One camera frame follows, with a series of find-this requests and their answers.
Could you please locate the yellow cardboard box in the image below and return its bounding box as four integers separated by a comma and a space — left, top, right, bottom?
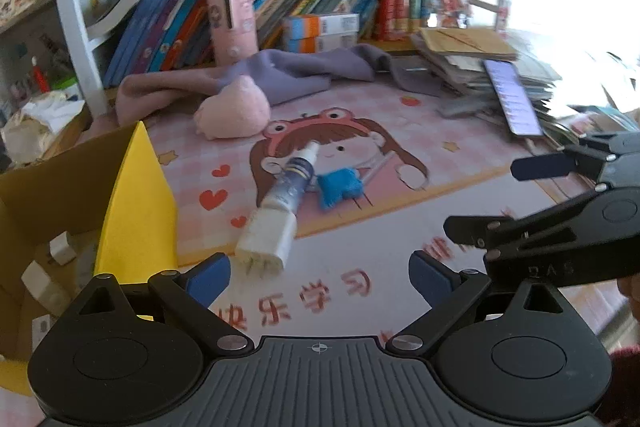
1, 122, 178, 395

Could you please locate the blue felt pouch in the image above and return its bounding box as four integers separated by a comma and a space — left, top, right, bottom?
317, 168, 363, 210

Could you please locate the white blue spray bottle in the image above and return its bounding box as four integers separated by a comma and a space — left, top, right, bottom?
235, 141, 320, 272

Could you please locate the pink plush toy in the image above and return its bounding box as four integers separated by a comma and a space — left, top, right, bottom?
193, 75, 271, 140

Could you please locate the smartphone lit screen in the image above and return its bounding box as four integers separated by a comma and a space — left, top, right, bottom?
483, 60, 544, 138

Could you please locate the clear pen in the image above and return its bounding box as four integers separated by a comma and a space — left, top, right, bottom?
360, 150, 396, 186

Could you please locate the stack of papers and booklets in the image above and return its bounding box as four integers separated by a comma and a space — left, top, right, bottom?
411, 35, 564, 138

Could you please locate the pink cartoon desk mat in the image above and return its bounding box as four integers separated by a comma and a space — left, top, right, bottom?
145, 82, 587, 339

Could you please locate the tissue pack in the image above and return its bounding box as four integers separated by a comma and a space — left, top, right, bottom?
1, 91, 86, 165

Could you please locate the purple pink cloth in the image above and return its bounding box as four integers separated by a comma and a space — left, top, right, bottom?
115, 43, 442, 126

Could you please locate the orange white small box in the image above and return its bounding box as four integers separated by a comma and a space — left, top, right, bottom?
282, 13, 360, 53

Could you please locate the pink cylindrical box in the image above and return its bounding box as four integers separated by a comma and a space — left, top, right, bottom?
207, 0, 259, 67

